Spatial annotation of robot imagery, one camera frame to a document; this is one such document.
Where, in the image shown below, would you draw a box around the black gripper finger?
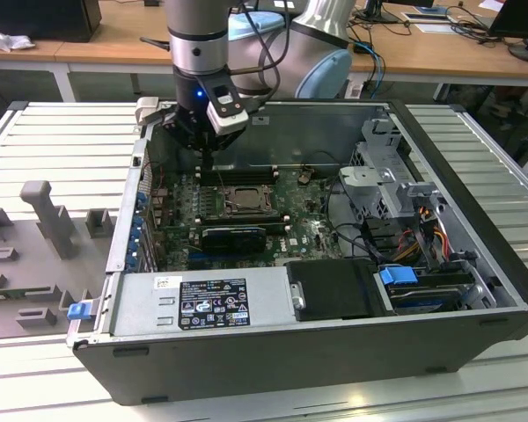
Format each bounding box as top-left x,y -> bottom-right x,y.
158,108 -> 211,172
209,129 -> 242,171

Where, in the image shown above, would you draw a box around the grey parts rack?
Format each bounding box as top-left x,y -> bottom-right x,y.
0,179 -> 118,342

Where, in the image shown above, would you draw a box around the black looped cable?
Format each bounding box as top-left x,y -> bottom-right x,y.
324,174 -> 380,266

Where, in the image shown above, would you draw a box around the black monitor with stand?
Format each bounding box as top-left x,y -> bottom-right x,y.
487,0 -> 528,66

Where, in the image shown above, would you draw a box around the blue cable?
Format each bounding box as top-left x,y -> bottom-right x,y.
355,40 -> 386,94

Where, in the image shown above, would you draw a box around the black plastic drive cover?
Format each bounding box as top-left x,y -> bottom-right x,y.
285,258 -> 395,323

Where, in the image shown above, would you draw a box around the blue expansion slot clips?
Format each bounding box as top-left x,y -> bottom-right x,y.
128,187 -> 149,274

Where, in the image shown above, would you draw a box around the black RAM slot row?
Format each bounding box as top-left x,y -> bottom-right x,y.
199,212 -> 292,235
199,164 -> 279,186

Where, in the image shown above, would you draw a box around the wooden desk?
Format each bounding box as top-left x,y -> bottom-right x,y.
0,0 -> 528,81

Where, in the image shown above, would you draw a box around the dark monitor base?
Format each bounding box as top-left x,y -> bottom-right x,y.
361,0 -> 436,24

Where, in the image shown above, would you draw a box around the white power strip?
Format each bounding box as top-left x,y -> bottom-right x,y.
342,78 -> 367,100

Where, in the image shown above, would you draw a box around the silver drive cage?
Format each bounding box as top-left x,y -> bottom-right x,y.
337,116 -> 451,222

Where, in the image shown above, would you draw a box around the green motherboard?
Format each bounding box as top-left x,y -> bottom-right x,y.
158,169 -> 349,272

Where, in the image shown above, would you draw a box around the metal socket cover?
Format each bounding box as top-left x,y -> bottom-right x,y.
222,185 -> 277,215

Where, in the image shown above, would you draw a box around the black graphics card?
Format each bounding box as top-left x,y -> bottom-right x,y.
200,225 -> 268,254

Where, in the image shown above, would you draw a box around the silver power supply unit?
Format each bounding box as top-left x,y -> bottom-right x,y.
108,267 -> 298,338

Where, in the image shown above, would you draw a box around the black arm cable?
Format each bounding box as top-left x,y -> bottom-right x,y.
226,3 -> 291,111

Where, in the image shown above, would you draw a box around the crumpled white paper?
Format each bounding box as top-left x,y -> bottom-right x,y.
0,23 -> 37,54

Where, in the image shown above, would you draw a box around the CPU socket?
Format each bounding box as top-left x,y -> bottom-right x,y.
221,184 -> 278,217

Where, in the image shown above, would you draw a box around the black computer box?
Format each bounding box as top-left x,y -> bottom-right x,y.
0,0 -> 103,44

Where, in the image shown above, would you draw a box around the silver square CPU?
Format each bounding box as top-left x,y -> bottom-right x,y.
234,189 -> 266,208

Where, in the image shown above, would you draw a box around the grey case handle latch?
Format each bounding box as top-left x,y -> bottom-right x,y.
133,96 -> 162,129

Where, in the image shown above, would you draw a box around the black open PC case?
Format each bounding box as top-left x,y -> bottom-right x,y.
65,97 -> 528,408

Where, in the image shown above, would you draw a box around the blue case latch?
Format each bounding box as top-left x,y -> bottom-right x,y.
67,302 -> 92,323

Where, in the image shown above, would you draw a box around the thin metal locking lever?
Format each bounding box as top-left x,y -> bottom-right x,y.
216,169 -> 231,200
225,198 -> 276,216

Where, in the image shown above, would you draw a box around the hard disk in blue carrier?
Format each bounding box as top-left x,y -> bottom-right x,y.
377,264 -> 463,316

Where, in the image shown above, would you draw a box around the yellow red wire bundle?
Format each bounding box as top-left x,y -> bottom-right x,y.
394,218 -> 451,266

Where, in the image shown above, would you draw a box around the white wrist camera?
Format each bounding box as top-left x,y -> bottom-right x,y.
205,84 -> 250,136

